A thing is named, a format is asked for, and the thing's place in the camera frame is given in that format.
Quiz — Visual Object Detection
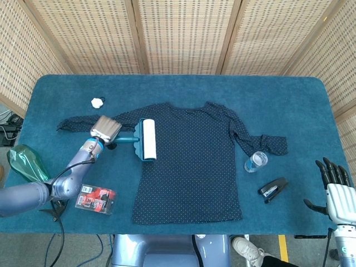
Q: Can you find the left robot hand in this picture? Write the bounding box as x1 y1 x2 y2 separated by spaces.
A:
90 115 122 145

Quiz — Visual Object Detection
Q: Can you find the green transparent bottle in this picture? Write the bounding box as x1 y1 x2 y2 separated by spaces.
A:
6 144 51 184

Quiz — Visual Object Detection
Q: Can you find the white sneaker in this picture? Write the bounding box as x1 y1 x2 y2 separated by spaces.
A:
232 236 265 266

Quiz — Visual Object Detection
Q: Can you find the teal carpeted table top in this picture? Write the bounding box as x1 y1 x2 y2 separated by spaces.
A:
0 73 352 237

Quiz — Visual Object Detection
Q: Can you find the blue lint roller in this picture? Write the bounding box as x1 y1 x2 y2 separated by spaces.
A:
112 118 157 161

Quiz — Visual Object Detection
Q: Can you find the dark blue polka dot shirt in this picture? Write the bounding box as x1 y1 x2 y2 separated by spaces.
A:
56 101 288 225

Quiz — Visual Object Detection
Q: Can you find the clear box of red items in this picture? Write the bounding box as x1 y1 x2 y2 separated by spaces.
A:
75 184 117 216

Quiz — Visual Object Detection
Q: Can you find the blue floor cable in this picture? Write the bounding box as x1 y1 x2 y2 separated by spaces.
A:
96 234 115 267

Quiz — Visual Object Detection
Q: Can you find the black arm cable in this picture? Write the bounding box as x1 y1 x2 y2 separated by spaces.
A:
46 138 101 267

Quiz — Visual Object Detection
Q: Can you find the black floor equipment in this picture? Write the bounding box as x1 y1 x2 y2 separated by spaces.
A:
0 110 24 148

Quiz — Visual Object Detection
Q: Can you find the black stand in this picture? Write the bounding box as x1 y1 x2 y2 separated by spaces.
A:
294 228 334 267

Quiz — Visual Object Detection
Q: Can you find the grey robot torso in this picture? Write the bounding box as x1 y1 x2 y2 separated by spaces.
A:
110 234 231 267

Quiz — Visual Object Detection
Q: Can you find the clear bottle with blue label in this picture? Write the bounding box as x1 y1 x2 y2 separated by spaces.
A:
244 151 269 174

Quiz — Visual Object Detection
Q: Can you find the woven wooden folding screen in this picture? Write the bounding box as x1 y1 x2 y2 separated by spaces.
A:
0 0 356 179

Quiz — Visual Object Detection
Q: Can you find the black stapler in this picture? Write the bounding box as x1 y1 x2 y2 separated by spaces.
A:
258 177 289 204

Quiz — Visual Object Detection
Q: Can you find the black trouser leg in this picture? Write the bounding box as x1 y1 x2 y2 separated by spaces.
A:
261 254 293 267

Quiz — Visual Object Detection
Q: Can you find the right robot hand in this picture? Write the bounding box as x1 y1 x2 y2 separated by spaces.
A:
303 157 356 225

